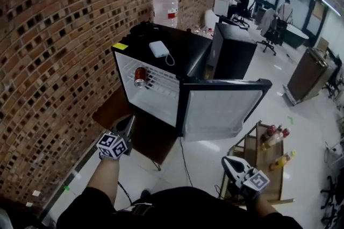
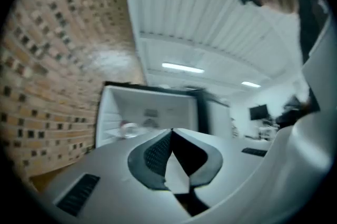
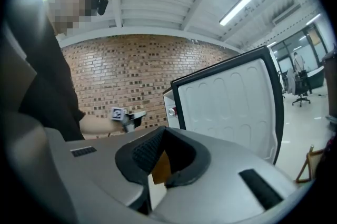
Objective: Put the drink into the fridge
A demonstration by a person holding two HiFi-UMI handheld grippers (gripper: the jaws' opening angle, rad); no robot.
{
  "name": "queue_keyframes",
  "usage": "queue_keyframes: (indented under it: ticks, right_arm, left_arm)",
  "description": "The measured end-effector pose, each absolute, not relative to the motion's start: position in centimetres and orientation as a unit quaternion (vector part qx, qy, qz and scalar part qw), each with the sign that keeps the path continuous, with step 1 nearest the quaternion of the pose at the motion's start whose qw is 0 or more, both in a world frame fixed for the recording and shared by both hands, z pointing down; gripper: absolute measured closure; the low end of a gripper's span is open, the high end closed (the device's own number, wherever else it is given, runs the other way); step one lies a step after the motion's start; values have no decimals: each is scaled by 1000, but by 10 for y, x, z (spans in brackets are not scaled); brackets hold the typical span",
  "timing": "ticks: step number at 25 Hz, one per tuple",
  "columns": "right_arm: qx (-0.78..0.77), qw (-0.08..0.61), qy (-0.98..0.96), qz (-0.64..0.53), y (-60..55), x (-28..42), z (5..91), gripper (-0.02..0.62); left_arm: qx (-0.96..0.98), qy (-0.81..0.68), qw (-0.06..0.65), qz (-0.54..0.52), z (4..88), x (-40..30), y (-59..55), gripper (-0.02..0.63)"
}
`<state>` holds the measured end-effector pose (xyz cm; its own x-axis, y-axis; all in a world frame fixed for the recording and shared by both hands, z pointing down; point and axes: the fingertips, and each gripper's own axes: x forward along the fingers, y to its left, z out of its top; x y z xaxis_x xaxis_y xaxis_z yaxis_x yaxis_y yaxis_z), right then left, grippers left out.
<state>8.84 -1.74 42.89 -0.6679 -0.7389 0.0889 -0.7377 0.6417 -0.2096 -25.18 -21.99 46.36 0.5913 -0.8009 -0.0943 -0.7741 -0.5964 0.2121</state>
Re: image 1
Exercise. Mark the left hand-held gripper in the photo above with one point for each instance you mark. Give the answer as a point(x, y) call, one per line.
point(113, 147)

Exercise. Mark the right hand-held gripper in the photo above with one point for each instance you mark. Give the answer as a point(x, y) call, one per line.
point(254, 183)

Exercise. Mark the orange juice bottle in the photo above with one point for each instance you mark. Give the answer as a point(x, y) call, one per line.
point(293, 153)
point(280, 162)

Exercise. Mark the dark cola bottle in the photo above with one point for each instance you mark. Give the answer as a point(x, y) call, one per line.
point(270, 129)

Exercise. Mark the red drink can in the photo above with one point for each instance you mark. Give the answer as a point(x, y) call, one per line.
point(139, 76)

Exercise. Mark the pink drink bottle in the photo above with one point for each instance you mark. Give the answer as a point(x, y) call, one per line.
point(286, 133)

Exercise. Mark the black mini fridge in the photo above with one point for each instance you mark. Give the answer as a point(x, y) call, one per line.
point(188, 53)

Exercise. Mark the person's right forearm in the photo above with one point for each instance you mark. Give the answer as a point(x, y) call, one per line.
point(259, 207)

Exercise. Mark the person's left forearm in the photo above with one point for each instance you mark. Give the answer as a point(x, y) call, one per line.
point(103, 182)

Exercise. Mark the dark wooden side table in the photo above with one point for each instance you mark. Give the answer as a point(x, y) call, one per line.
point(150, 139)

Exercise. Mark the wooden trolley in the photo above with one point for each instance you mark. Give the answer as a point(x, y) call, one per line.
point(268, 182)

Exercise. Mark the person's black shirt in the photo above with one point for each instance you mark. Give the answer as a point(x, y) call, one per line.
point(188, 209)

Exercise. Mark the person's left dark shoe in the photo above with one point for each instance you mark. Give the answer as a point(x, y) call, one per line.
point(146, 193)

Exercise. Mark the white power bank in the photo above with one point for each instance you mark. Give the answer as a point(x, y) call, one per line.
point(158, 48)

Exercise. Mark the black office chair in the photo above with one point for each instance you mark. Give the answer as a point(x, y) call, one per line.
point(243, 17)
point(332, 85)
point(271, 39)
point(333, 195)

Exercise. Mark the black square cabinet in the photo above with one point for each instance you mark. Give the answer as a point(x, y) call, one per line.
point(233, 58)

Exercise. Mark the brown cabinet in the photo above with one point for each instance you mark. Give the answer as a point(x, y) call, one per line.
point(306, 77)

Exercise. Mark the cluster of clear bottles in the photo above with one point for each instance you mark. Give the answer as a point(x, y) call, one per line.
point(204, 31)

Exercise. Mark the clear water jug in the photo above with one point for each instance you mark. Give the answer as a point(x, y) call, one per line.
point(165, 7)

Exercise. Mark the white plastic sack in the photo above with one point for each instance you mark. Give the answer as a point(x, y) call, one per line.
point(211, 18)

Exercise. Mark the dark oval table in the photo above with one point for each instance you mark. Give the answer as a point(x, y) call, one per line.
point(295, 37)

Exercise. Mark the grey draped coat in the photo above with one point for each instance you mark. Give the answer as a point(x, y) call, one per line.
point(266, 21)

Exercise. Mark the brown cardboard box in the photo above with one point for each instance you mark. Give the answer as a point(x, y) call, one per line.
point(322, 44)

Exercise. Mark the white desk unit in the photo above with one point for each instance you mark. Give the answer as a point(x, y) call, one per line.
point(221, 6)

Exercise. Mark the ceiling tube light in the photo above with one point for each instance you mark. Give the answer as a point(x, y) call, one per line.
point(331, 7)

